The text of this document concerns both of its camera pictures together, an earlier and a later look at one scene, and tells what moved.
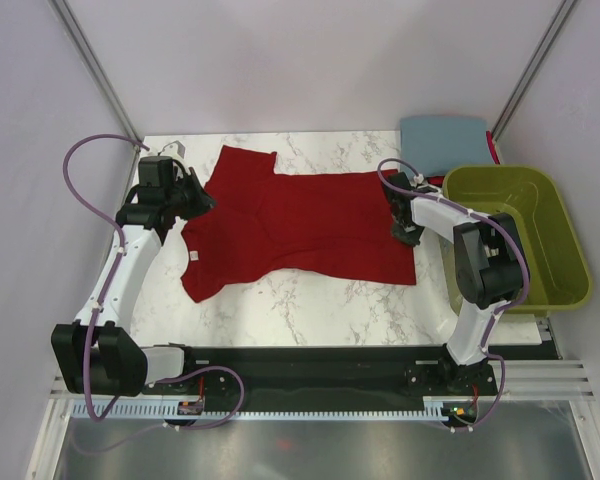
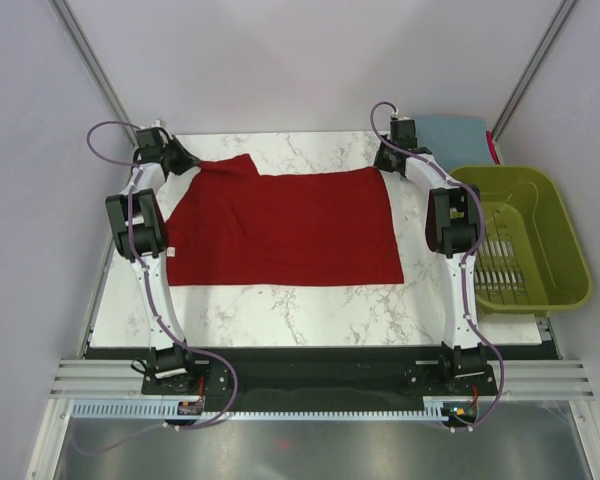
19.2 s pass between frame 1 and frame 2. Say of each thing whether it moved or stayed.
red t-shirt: moved
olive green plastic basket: stayed
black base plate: stayed
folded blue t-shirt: stayed
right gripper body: moved
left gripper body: moved
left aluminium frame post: stayed
